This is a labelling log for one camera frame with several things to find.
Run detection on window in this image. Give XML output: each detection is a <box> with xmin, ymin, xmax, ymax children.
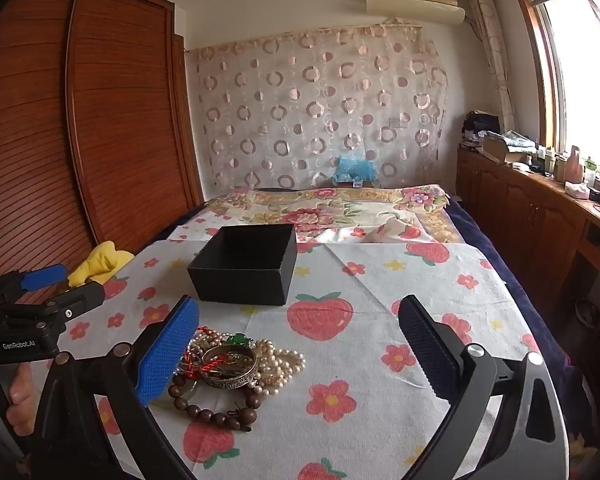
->
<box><xmin>510</xmin><ymin>0</ymin><xmax>600</xmax><ymax>186</ymax></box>

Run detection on wooden wardrobe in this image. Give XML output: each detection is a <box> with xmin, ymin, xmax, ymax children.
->
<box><xmin>0</xmin><ymin>0</ymin><xmax>205</xmax><ymax>301</ymax></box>

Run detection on blue bag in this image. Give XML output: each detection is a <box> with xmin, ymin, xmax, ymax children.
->
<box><xmin>330</xmin><ymin>154</ymin><xmax>376</xmax><ymax>185</ymax></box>

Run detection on cardboard box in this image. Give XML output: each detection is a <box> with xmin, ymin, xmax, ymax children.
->
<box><xmin>482</xmin><ymin>130</ymin><xmax>538</xmax><ymax>163</ymax></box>

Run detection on wooden bead bracelet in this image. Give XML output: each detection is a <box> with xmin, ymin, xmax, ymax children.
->
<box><xmin>167</xmin><ymin>355</ymin><xmax>263</xmax><ymax>432</ymax></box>

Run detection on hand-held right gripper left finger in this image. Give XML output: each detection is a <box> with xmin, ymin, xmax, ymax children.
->
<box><xmin>30</xmin><ymin>294</ymin><xmax>201</xmax><ymax>480</ymax></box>

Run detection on window curtain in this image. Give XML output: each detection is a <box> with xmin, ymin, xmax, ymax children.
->
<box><xmin>462</xmin><ymin>0</ymin><xmax>518</xmax><ymax>133</ymax></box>

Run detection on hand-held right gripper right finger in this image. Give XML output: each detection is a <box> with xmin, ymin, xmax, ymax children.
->
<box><xmin>398</xmin><ymin>294</ymin><xmax>567</xmax><ymax>480</ymax></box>

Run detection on yellow cloth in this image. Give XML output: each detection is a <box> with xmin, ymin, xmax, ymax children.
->
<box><xmin>67</xmin><ymin>241</ymin><xmax>135</xmax><ymax>288</ymax></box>

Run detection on silver bangle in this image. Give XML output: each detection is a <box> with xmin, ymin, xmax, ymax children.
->
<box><xmin>200</xmin><ymin>345</ymin><xmax>260</xmax><ymax>390</ymax></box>

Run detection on circle patterned curtain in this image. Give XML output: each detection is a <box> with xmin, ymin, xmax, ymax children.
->
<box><xmin>185</xmin><ymin>24</ymin><xmax>448</xmax><ymax>192</ymax></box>

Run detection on round basket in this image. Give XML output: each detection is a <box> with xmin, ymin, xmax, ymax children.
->
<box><xmin>575</xmin><ymin>299</ymin><xmax>600</xmax><ymax>331</ymax></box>

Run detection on red string bracelet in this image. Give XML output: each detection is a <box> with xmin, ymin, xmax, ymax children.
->
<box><xmin>180</xmin><ymin>327</ymin><xmax>231</xmax><ymax>381</ymax></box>

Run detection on pearl necklace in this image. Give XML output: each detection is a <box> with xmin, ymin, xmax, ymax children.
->
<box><xmin>185</xmin><ymin>332</ymin><xmax>307</xmax><ymax>396</ymax></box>

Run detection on black box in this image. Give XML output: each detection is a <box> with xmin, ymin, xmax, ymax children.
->
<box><xmin>187</xmin><ymin>224</ymin><xmax>299</xmax><ymax>307</ymax></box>

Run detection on dark blue bed sheet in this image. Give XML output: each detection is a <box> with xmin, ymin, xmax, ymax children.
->
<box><xmin>445</xmin><ymin>195</ymin><xmax>591</xmax><ymax>436</ymax></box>

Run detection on wooden cabinet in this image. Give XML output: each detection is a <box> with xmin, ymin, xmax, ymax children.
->
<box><xmin>455</xmin><ymin>145</ymin><xmax>600</xmax><ymax>341</ymax></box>

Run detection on pale jade bangle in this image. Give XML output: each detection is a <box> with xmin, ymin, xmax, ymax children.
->
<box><xmin>159</xmin><ymin>375</ymin><xmax>205</xmax><ymax>408</ymax></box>

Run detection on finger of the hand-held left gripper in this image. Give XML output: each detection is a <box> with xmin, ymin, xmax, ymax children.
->
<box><xmin>0</xmin><ymin>264</ymin><xmax>69</xmax><ymax>293</ymax></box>
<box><xmin>40</xmin><ymin>281</ymin><xmax>107</xmax><ymax>322</ymax></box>

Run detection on person's left hand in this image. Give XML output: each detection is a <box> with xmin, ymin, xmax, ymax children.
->
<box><xmin>0</xmin><ymin>362</ymin><xmax>36</xmax><ymax>433</ymax></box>

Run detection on floral quilt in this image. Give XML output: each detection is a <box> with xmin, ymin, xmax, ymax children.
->
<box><xmin>200</xmin><ymin>183</ymin><xmax>461</xmax><ymax>246</ymax></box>

